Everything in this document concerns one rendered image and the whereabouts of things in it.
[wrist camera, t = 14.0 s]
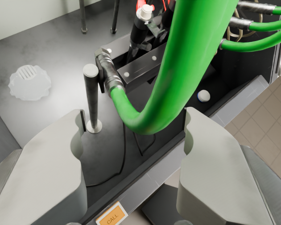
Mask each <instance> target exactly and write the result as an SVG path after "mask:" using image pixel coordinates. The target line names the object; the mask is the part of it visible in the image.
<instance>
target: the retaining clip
mask: <svg viewBox="0 0 281 225"><path fill-rule="evenodd" d="M145 26H147V27H148V28H149V29H150V31H151V32H152V33H153V35H154V36H155V37H156V35H157V33H158V32H160V29H159V28H158V27H157V25H156V24H155V23H154V21H153V20H152V21H151V23H150V24H149V23H145ZM156 38H157V37H156Z"/></svg>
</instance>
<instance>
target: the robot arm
mask: <svg viewBox="0 0 281 225"><path fill-rule="evenodd" d="M182 130H184V132H185V133H186V136H185V144H184V152H185V154H186V157H185V158H183V159H182V162H181V169H180V177H179V184H178V195H177V204H176V208H177V211H178V213H179V214H180V215H181V216H182V217H183V218H184V219H185V220H182V221H177V222H175V224H174V225H281V178H280V177H279V176H278V175H277V174H276V173H275V172H274V171H273V170H272V169H271V168H270V167H269V166H268V165H267V164H266V163H265V162H264V161H263V160H262V159H261V158H260V157H259V156H258V155H257V154H256V153H255V152H254V151H253V150H252V149H251V148H250V147H249V146H244V145H241V144H240V143H239V142H238V141H237V140H236V139H235V138H234V137H233V136H232V135H231V134H230V133H229V132H228V131H227V130H226V129H224V128H223V127H222V126H220V125H219V124H217V123H216V122H214V121H213V120H211V119H210V118H208V117H207V116H205V115H204V114H202V113H201V112H199V111H198V110H196V109H195V108H193V107H187V108H184V115H183V123H182ZM86 131H87V130H86V117H85V111H84V110H83V109H74V110H72V111H71V112H69V113H68V114H66V115H64V116H63V117H61V118H60V119H58V120H57V121H55V122H54V123H52V124H50V125H49V126H47V127H46V128H45V129H43V130H42V131H41V132H39V133H38V134H37V135H36V136H35V137H33V138H32V139H31V140H30V141H29V142H28V143H27V144H26V145H25V146H24V147H23V149H19V150H14V151H13V152H12V153H11V154H9V155H8V156H7V157H6V158H5V159H4V160H3V161H2V162H1V163H0V225H81V224H80V223H78V221H79V220H80V219H81V218H83V216H84V215H85V214H86V212H87V189H86V185H85V180H84V176H83V171H82V166H81V162H80V161H79V158H80V157H81V155H82V154H83V146H82V142H81V136H82V135H83V134H84V132H86Z"/></svg>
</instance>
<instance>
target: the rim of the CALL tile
mask: <svg viewBox="0 0 281 225"><path fill-rule="evenodd" d="M118 205H119V207H120V208H121V209H122V211H123V212H124V214H125V216H124V217H123V218H122V219H121V220H120V221H118V222H117V223H116V224H115V225H118V224H119V223H120V222H122V221H123V220H124V219H125V218H126V217H127V216H128V214H127V213H126V211H125V210H124V208H123V207H122V206H121V204H120V203H119V202H117V203H116V204H115V205H114V206H112V207H111V208H110V209H109V210H108V211H107V212H105V213H104V214H103V215H102V216H101V217H100V218H99V219H98V220H97V221H96V223H97V225H100V223H99V222H100V221H101V220H102V219H103V218H104V217H105V216H106V215H108V213H110V212H111V211H112V210H113V209H114V208H115V207H116V206H118Z"/></svg>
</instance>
